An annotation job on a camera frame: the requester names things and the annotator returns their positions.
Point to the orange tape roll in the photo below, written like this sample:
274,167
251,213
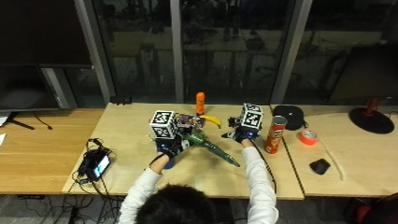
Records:
307,137

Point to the person's left hand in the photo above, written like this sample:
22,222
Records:
169,148

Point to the green flower bouquet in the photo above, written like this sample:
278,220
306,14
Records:
206,144

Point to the red and black bag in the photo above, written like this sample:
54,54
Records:
372,211

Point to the small black box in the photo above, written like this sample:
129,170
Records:
119,100

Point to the yellow banana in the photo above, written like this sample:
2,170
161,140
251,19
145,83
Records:
211,119

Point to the black computer mouse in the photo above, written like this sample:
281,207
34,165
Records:
319,166

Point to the black monitor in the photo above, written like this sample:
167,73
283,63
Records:
24,88

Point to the orange bottle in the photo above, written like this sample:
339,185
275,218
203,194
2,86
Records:
199,103

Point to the person's right hand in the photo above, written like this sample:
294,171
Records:
243,135

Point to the red chips can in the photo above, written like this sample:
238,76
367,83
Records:
274,135

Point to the black device with lit screen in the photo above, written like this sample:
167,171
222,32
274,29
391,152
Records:
96,164

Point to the white marker cube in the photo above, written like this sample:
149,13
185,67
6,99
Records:
162,125
251,116

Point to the black round stand base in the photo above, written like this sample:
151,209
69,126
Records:
371,120

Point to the black pouch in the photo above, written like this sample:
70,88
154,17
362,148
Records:
289,116

